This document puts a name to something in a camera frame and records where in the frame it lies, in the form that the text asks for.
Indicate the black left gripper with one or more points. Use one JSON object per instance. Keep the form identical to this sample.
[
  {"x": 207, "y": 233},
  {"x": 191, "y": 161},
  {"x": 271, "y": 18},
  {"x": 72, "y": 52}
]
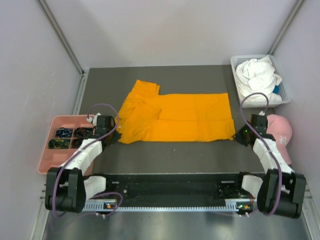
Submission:
[{"x": 116, "y": 138}]

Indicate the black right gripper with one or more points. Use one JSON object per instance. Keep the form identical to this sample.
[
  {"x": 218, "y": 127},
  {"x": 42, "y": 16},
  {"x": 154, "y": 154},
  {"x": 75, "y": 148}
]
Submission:
[{"x": 238, "y": 135}]

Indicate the orange t shirt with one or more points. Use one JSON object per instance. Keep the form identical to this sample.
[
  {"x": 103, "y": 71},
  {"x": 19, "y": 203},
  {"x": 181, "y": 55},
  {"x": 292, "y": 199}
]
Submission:
[{"x": 148, "y": 116}]

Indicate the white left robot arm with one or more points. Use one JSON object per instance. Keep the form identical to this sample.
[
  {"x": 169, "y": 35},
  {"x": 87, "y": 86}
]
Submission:
[{"x": 67, "y": 187}]

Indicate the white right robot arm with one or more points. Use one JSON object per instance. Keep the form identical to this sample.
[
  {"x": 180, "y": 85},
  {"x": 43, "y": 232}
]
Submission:
[{"x": 281, "y": 191}]

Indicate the dark rolled sock upper right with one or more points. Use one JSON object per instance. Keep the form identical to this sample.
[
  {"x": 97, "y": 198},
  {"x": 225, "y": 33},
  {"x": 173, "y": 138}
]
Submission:
[{"x": 81, "y": 132}]

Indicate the dark rolled sock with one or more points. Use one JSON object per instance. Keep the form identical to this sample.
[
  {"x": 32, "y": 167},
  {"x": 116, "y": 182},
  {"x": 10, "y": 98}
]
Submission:
[
  {"x": 81, "y": 132},
  {"x": 76, "y": 143},
  {"x": 64, "y": 132}
]

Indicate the pink baseball cap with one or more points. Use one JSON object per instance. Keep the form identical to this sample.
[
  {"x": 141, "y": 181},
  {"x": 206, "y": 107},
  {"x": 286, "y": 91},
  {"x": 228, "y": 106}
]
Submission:
[{"x": 280, "y": 128}]

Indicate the dark rolled sock lower right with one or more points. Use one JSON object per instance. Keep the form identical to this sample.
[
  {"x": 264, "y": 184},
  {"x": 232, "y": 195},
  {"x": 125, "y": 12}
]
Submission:
[{"x": 76, "y": 143}]

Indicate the pink divided tray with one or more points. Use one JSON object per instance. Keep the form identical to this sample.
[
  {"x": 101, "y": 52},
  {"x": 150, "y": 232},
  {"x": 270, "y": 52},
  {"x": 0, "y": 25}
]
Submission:
[{"x": 54, "y": 157}]

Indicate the dark rolled sock upper left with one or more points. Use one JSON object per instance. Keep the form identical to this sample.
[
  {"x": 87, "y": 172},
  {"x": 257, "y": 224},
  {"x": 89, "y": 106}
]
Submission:
[{"x": 64, "y": 132}]

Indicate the blue item in basket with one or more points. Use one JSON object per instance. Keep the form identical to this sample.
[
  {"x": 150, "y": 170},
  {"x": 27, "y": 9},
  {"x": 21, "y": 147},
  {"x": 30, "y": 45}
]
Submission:
[{"x": 276, "y": 89}]

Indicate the yellow patterned rolled sock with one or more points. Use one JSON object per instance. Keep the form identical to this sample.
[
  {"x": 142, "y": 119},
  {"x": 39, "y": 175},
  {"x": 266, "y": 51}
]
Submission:
[{"x": 59, "y": 143}]

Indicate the white crumpled t shirt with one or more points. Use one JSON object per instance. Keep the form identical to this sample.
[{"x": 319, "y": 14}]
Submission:
[{"x": 258, "y": 76}]

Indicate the white plastic basket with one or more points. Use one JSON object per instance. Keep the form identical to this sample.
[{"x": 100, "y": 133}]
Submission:
[{"x": 259, "y": 100}]

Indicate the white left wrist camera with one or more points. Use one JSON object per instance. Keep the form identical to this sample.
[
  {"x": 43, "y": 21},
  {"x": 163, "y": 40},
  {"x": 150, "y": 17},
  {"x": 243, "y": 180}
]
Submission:
[{"x": 93, "y": 120}]

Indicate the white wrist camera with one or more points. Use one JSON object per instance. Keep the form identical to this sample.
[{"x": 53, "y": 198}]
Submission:
[
  {"x": 93, "y": 120},
  {"x": 262, "y": 113}
]

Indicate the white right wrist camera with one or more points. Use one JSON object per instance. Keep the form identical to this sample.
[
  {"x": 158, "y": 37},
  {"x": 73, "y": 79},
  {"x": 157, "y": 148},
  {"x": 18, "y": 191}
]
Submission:
[{"x": 262, "y": 113}]

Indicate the aluminium frame post left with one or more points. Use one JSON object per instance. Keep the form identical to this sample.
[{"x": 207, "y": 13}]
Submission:
[{"x": 60, "y": 35}]

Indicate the aluminium frame post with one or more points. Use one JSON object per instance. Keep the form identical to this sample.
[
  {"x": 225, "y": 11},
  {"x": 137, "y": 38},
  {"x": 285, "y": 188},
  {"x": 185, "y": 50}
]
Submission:
[
  {"x": 60, "y": 35},
  {"x": 298, "y": 5}
]

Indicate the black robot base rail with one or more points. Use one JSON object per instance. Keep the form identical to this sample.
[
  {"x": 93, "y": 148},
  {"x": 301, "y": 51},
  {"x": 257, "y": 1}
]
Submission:
[{"x": 187, "y": 190}]

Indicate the aluminium frame post right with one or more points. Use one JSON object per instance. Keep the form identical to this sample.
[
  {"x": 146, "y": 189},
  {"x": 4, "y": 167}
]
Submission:
[{"x": 298, "y": 5}]

